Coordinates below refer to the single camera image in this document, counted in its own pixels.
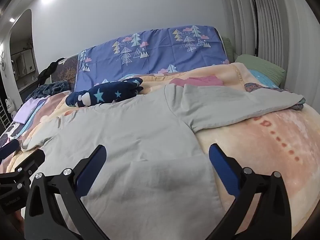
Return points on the tree picture headboard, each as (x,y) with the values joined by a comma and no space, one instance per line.
(67,72)

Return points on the black hanging cloth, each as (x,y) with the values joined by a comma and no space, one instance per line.
(48,71)

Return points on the white rack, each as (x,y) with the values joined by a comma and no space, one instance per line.
(4,120)

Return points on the navy star-print cloth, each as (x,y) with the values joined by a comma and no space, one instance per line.
(105,93)

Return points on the peach printed blanket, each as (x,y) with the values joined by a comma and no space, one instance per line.
(275,142)

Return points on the dark teal fuzzy blanket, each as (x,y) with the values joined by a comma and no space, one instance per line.
(50,88)

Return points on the floral patterned cloth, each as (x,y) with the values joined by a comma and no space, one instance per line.
(252,88)

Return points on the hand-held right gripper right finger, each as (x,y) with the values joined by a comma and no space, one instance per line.
(225,172)

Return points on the grey t-shirt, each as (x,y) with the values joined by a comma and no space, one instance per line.
(140,135)

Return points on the white cat figure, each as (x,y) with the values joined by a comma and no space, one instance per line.
(9,105)

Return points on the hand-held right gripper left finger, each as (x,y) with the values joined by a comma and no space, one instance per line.
(92,167)

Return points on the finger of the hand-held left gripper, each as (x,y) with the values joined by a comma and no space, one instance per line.
(10,147)
(32,160)

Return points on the lavender folded cloth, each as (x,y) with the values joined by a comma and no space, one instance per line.
(25,110)

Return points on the cyan cloth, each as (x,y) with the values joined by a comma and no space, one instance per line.
(261,77)

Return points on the small green pillow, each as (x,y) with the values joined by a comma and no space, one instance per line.
(227,46)

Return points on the large green pillow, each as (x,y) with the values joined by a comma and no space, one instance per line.
(262,67)

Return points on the black and white cloth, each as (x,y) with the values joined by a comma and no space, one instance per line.
(12,130)

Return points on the pink folded garment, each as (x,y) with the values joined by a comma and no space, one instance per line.
(200,81)

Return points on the blue tree-print sheet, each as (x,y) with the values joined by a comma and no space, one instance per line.
(155,62)

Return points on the light blue cloth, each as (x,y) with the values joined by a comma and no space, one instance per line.
(32,122)

